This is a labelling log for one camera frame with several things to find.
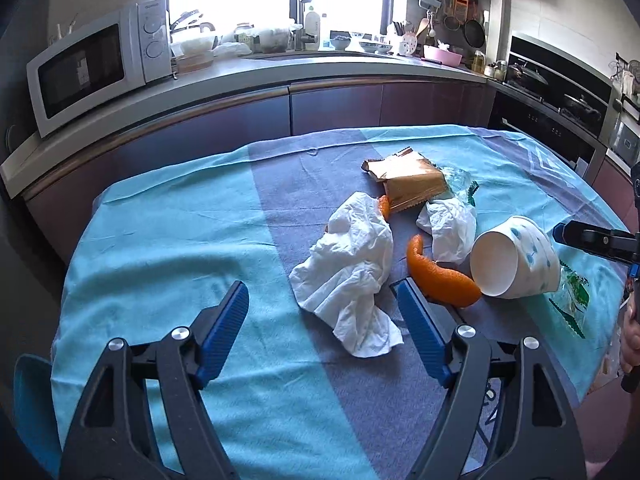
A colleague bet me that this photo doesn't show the white microwave oven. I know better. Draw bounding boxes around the white microwave oven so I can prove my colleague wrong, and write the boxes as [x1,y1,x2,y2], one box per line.
[26,0,172,139]

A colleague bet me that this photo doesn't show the teal grey tablecloth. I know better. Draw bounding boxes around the teal grey tablecloth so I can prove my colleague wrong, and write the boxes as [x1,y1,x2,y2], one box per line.
[51,125,622,479]

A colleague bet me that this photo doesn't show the pink basin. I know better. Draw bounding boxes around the pink basin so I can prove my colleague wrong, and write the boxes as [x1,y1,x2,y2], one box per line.
[423,46,462,67]

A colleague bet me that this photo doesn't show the kitchen faucet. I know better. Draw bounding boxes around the kitchen faucet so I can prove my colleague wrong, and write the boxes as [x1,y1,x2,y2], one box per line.
[290,0,316,52]

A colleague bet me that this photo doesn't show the clear green snack wrapper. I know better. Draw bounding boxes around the clear green snack wrapper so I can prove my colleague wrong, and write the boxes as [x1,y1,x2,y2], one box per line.
[437,167,480,207]

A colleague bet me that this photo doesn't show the teal trash bin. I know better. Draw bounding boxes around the teal trash bin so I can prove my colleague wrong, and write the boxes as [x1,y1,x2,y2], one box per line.
[13,354,62,479]

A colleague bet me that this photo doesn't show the kitchen counter with cabinets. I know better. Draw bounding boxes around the kitchen counter with cabinets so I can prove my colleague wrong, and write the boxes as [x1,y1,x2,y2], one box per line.
[1,54,496,260]

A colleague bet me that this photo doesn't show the black hanging frying pan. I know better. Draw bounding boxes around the black hanging frying pan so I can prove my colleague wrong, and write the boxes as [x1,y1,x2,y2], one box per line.
[462,10,486,50]

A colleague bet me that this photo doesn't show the curved orange peel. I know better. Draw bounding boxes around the curved orange peel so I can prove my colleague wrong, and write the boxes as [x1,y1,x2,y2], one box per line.
[406,234,482,309]

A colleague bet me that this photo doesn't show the blue dotted paper cup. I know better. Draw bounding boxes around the blue dotted paper cup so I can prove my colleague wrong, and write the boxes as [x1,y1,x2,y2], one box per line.
[470,216,561,299]

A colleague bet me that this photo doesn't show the large white tissue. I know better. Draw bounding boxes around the large white tissue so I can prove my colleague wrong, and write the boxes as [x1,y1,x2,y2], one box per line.
[288,192,404,359]

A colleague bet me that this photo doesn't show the person's right hand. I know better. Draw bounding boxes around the person's right hand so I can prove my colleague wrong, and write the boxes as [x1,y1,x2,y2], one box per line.
[620,294,640,374]

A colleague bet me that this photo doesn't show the white dish soap bottle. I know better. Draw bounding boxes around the white dish soap bottle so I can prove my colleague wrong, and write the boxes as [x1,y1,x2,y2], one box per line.
[304,4,321,51]

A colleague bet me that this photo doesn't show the small orange peel piece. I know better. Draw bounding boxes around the small orange peel piece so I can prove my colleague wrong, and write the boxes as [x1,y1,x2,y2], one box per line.
[378,195,390,221]

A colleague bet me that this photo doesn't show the brown foil snack wrapper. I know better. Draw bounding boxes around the brown foil snack wrapper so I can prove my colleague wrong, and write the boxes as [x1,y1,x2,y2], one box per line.
[361,146,449,214]

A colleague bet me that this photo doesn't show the small white tissue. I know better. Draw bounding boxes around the small white tissue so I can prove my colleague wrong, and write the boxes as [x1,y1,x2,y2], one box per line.
[416,197,477,264]

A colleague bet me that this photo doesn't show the green cartoon snack wrapper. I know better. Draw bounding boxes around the green cartoon snack wrapper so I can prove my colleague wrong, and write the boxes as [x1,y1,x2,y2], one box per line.
[547,261,590,339]

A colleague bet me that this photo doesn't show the built-in black oven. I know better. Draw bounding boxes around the built-in black oven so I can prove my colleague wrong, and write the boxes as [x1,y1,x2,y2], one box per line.
[489,34,617,183]

